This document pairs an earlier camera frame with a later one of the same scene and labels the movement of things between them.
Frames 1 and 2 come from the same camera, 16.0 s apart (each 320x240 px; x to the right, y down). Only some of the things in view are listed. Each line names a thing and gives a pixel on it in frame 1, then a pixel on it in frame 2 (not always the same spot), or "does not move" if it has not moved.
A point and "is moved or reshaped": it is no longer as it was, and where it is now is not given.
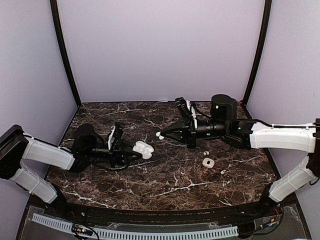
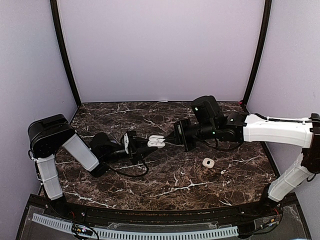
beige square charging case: (208, 162) does not move
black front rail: (219, 215) does not move
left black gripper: (118, 156) → (134, 151)
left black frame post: (59, 35) does not move
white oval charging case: (144, 149) is moved or reshaped
